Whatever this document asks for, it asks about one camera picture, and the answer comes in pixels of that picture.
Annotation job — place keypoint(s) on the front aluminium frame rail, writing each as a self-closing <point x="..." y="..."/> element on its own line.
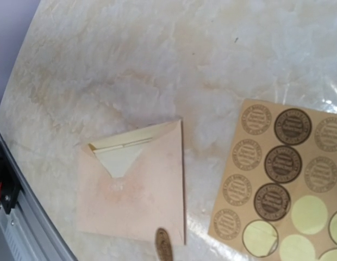
<point x="26" y="231"/>

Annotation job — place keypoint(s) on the translucent pink envelope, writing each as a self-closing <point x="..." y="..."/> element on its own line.
<point x="131" y="184"/>

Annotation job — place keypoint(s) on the round brown seal sticker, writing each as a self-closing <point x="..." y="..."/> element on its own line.
<point x="163" y="245"/>

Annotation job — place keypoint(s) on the round sticker seal sheet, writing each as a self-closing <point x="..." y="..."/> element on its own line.
<point x="278" y="195"/>

